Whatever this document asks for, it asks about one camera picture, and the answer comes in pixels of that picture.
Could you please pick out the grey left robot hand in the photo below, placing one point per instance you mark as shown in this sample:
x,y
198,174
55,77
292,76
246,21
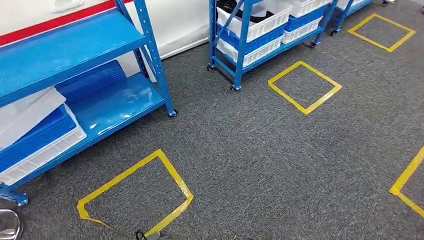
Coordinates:
x,y
165,237

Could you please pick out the blue plastic crate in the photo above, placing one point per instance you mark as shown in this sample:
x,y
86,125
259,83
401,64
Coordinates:
x,y
261,41
43,136

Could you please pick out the black parts pile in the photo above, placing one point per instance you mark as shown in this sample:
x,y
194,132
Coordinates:
x,y
232,6

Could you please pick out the blue folded crate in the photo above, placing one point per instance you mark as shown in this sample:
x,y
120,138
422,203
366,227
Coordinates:
x,y
89,81

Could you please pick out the red barrier belt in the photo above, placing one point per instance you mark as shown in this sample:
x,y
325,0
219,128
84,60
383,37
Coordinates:
x,y
49,24

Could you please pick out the chrome stanchion post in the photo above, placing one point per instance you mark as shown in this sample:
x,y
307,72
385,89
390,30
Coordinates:
x,y
8,225

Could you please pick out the white vehicle body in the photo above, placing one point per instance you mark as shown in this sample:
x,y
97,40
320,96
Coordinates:
x,y
179,26

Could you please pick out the blue metal shelf rack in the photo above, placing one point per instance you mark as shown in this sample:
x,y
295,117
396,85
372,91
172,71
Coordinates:
x,y
244,39
66,49
344,16

